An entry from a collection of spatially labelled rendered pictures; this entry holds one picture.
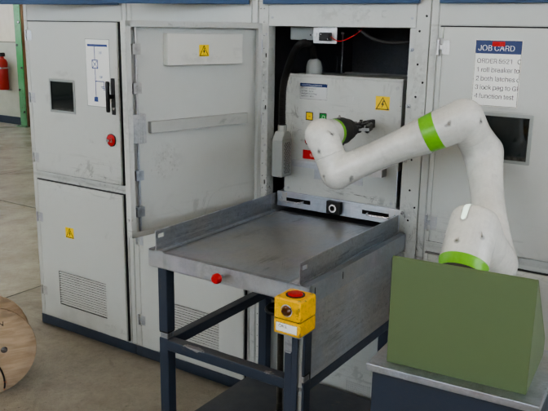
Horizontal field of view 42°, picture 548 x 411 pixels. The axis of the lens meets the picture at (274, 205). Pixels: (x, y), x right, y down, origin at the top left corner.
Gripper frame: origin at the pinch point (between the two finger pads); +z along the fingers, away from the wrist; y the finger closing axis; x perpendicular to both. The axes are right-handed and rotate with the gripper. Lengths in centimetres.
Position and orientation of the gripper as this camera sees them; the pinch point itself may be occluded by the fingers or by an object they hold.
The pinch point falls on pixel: (369, 124)
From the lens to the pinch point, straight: 264.3
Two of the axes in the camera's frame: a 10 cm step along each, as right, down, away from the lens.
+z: 5.5, -2.0, 8.1
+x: 0.1, -9.7, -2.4
